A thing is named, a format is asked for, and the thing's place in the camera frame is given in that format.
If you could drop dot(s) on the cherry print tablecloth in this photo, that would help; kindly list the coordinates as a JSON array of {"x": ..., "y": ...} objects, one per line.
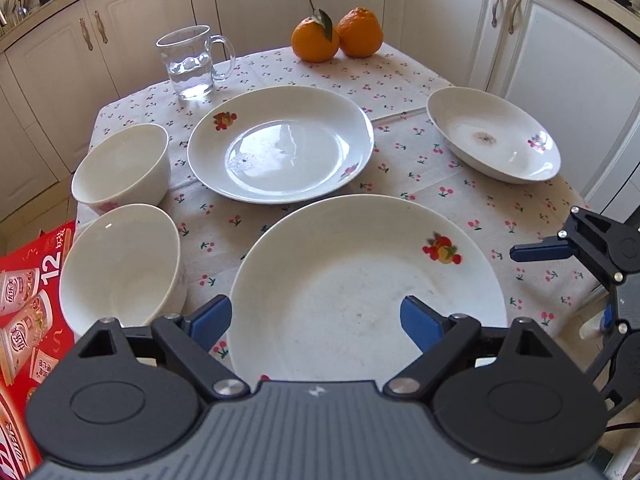
[{"x": 425, "y": 170}]

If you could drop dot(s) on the medium white fruit-print plate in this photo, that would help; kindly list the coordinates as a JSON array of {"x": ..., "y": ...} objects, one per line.
[{"x": 280, "y": 150}]

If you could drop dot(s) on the wide white ceramic bowl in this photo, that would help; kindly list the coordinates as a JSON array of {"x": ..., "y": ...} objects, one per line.
[{"x": 495, "y": 135}]

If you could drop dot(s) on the beige kitchen countertop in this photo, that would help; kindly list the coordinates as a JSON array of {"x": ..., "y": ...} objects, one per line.
[{"x": 50, "y": 14}]

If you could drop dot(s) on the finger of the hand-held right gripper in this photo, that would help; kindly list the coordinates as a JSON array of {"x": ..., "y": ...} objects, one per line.
[
  {"x": 537, "y": 251},
  {"x": 608, "y": 319}
]

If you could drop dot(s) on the large white fruit-print plate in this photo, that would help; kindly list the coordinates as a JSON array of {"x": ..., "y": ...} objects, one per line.
[{"x": 350, "y": 285}]

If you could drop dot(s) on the red printed carton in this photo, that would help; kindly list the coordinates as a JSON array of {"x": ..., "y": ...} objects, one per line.
[{"x": 20, "y": 310}]

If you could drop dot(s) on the utensil holder with cutlery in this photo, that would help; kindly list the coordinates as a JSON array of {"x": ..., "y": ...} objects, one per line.
[{"x": 15, "y": 7}]

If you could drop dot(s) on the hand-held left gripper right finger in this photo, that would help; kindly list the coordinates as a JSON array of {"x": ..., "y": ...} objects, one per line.
[{"x": 420, "y": 322}]

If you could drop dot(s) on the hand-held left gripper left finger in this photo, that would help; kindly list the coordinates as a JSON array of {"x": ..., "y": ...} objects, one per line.
[{"x": 212, "y": 317}]

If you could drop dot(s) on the white kitchen cabinets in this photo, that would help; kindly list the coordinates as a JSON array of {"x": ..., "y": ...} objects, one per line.
[{"x": 450, "y": 20}]

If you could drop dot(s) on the plain white ceramic bowl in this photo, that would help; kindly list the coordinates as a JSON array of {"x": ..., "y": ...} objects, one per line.
[{"x": 120, "y": 270}]

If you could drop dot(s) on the orange with green leaf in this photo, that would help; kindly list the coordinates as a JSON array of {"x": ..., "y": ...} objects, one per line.
[{"x": 312, "y": 42}]

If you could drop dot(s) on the white bowl with pink print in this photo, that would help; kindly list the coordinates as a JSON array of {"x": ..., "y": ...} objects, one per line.
[{"x": 125, "y": 170}]

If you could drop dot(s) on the orange without leaf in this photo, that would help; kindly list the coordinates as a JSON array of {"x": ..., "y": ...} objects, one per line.
[{"x": 360, "y": 35}]

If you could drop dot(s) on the clear glass mug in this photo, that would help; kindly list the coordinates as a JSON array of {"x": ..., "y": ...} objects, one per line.
[{"x": 192, "y": 70}]

